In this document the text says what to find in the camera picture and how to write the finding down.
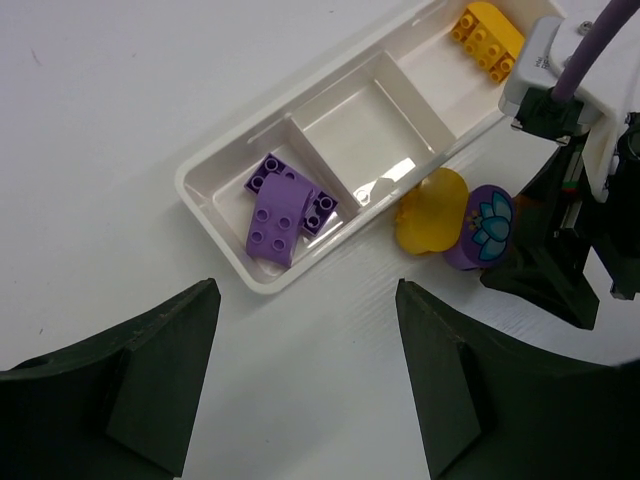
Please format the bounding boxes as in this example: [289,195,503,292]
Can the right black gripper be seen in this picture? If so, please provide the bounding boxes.
[480,113,639,329]

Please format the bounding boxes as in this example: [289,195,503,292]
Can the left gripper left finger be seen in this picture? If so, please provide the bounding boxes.
[1,279,221,479]

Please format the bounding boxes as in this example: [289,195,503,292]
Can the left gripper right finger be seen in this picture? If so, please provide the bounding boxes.
[395,280,639,479]

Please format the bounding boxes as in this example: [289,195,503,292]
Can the purple lego with flower print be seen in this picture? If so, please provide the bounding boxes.
[443,185,516,271]

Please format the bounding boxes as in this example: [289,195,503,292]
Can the brown lego brick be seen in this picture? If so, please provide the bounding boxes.
[514,195,531,212]

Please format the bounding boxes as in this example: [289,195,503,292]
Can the yellow rounded lego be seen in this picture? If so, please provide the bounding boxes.
[395,167,470,255]

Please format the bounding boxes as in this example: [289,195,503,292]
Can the purple lego brick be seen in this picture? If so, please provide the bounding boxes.
[244,153,339,237]

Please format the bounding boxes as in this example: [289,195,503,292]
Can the yellow half-round lego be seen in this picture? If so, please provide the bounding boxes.
[450,1,525,84]

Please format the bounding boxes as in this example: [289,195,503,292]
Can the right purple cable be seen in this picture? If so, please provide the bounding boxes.
[549,0,640,101]

